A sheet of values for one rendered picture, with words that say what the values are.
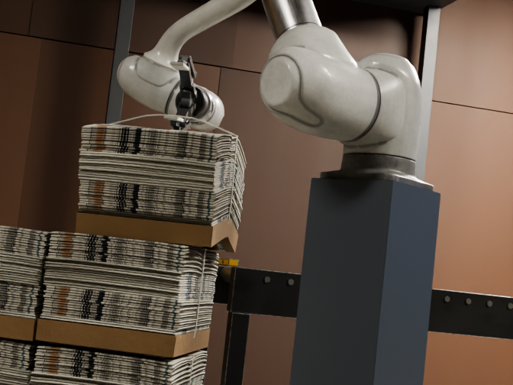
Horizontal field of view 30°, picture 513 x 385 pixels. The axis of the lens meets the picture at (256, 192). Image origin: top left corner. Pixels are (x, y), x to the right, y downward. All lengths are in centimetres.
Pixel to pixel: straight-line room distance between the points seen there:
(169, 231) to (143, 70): 62
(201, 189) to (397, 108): 43
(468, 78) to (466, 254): 114
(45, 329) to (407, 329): 73
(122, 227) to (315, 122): 45
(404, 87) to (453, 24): 442
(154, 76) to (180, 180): 56
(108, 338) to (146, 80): 76
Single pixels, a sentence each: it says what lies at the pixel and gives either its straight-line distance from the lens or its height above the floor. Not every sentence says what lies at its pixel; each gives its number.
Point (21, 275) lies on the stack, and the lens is 200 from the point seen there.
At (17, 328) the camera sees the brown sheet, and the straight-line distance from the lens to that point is 200.
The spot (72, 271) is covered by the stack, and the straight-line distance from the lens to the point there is 197.
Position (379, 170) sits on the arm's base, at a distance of 196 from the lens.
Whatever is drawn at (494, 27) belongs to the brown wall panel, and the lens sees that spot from 653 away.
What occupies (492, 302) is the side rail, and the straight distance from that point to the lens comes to 279.
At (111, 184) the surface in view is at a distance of 196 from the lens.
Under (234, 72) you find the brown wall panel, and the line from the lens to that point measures 586.
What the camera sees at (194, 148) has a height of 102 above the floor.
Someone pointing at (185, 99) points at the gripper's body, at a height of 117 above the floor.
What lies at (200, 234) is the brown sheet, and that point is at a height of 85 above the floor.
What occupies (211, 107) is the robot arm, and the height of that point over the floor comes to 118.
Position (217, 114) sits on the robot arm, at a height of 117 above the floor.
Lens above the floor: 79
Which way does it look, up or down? 5 degrees up
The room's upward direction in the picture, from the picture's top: 6 degrees clockwise
